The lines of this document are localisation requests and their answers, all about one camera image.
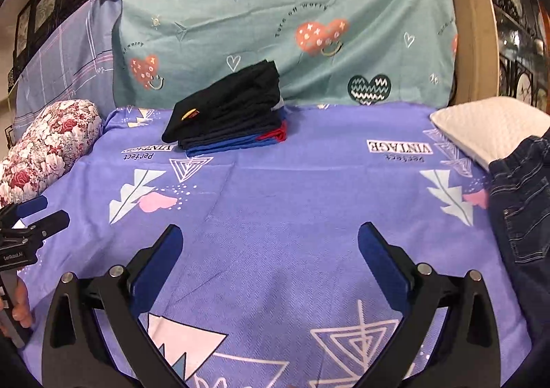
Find floral bolster pillow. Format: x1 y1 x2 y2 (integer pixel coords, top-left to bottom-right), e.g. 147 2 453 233
0 99 104 209

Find person's left forearm black sleeve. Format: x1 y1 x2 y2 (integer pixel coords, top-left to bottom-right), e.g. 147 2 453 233
0 325 31 388

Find person's left hand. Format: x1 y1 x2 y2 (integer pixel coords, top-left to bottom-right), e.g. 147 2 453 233
12 277 35 329

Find folded red garment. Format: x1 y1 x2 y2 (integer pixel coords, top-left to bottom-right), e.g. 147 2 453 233
257 121 288 143

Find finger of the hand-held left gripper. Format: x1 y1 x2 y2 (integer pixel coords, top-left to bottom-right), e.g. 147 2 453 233
25 209 72 239
1 194 49 226

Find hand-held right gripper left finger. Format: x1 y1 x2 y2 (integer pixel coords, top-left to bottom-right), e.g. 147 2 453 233
41 224 185 388

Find wooden headboard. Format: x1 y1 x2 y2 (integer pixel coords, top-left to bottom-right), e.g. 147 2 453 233
444 0 501 107

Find dark blue jeans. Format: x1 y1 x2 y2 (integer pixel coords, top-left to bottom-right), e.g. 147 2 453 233
487 134 550 341

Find folded blue garment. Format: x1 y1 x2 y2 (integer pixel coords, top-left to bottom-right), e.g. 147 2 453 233
185 108 288 158

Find black framed picture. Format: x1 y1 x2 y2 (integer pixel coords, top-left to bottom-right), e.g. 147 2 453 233
33 0 60 24
14 4 34 58

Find black pants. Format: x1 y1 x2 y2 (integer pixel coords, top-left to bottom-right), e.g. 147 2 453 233
161 59 282 143

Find purple printed bed sheet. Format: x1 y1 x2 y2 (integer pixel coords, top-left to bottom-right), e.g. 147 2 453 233
17 103 534 388

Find grey plaid pillow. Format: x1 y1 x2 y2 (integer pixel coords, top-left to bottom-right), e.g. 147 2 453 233
13 0 125 141

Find black ornate display shelf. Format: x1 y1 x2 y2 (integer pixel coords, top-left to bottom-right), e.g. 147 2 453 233
477 0 550 114

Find white textured pillow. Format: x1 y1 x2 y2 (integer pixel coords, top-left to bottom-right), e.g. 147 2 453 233
430 96 550 174

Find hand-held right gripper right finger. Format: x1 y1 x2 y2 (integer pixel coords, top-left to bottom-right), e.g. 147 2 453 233
358 222 501 388

